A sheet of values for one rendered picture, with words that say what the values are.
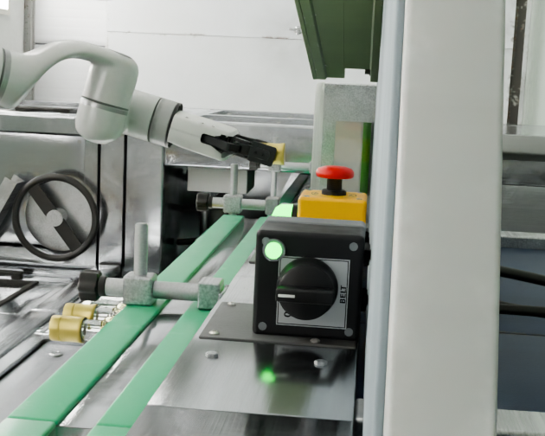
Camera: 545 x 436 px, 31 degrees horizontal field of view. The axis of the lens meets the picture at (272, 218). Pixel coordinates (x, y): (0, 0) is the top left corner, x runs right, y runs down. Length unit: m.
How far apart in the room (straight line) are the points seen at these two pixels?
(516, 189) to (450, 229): 2.04
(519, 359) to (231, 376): 0.26
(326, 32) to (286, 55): 3.87
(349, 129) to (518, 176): 0.90
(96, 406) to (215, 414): 0.10
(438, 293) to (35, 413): 0.38
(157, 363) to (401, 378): 0.45
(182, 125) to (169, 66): 3.60
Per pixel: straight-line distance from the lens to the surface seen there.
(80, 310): 1.38
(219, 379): 0.64
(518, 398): 0.71
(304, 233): 0.72
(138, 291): 0.89
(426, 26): 0.32
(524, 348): 0.84
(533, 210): 2.35
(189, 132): 1.55
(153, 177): 2.37
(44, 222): 2.45
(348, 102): 1.49
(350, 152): 1.49
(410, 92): 0.31
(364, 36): 1.20
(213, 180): 2.44
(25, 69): 1.48
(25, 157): 2.47
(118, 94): 1.52
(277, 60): 5.07
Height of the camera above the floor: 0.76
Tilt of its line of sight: 5 degrees up
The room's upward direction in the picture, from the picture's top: 87 degrees counter-clockwise
